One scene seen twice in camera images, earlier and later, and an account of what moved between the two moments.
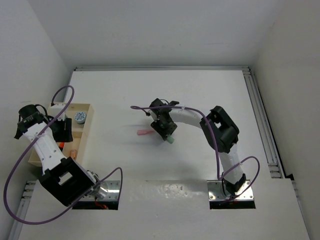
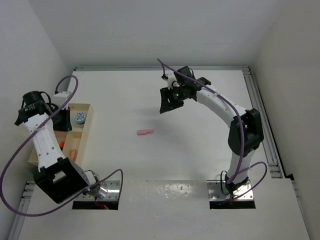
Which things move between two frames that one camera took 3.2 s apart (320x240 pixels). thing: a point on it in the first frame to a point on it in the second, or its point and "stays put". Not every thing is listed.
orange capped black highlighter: (61, 145) stays put
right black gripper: (164, 132) to (166, 95)
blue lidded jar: (80, 117) stays put
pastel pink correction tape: (143, 132) stays put
